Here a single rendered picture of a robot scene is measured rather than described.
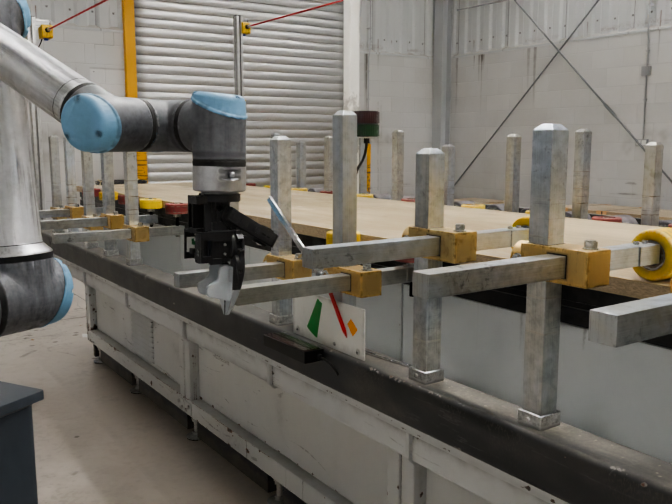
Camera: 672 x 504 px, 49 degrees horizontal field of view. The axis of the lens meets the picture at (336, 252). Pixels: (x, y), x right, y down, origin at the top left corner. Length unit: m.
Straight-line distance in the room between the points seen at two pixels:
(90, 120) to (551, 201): 0.70
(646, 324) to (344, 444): 1.38
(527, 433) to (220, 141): 0.66
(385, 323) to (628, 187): 8.07
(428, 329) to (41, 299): 0.84
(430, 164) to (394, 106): 10.08
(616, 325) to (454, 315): 0.86
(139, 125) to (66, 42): 7.96
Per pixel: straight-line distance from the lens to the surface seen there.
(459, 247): 1.19
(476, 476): 1.30
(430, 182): 1.24
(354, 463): 2.00
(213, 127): 1.23
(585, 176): 2.41
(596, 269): 1.04
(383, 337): 1.73
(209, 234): 1.23
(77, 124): 1.23
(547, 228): 1.07
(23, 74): 1.36
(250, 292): 1.31
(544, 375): 1.11
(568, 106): 10.22
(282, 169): 1.65
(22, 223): 1.68
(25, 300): 1.66
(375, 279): 1.41
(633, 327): 0.72
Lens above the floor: 1.11
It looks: 8 degrees down
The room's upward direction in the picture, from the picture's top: straight up
